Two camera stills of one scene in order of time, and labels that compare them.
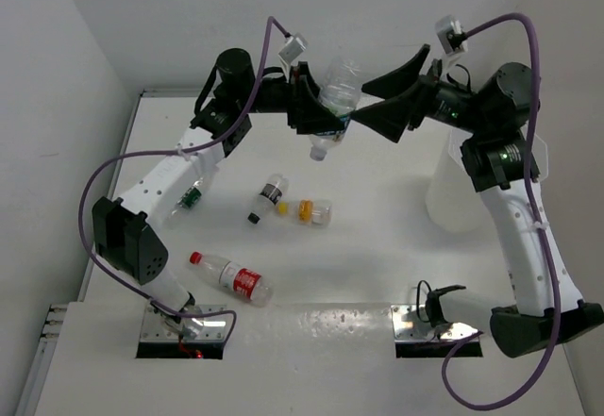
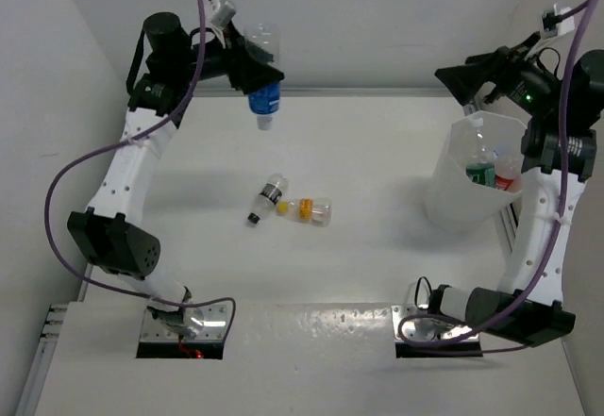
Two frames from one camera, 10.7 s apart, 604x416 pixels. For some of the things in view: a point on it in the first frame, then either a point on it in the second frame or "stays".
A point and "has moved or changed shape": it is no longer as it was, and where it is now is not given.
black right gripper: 389,117 → 499,67
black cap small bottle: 269,196 stays
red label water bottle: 235,277 has moved or changed shape
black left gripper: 306,115 → 242,62
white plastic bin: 453,204 stays
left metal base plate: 158,326 stays
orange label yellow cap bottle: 307,211 stays
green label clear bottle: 185,204 has moved or changed shape
